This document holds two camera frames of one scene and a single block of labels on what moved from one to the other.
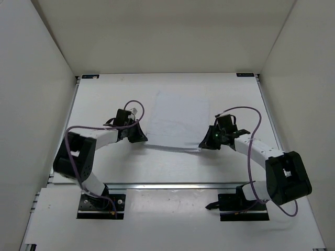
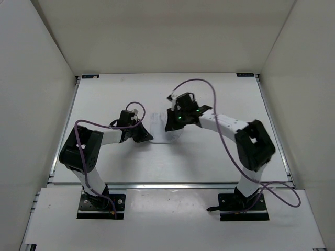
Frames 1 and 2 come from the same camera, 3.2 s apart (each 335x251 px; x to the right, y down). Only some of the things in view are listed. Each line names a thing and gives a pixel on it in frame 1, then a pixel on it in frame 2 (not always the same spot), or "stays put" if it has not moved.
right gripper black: [207, 143] -> [172, 124]
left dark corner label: [90, 76] stays put
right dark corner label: [245, 75] stays put
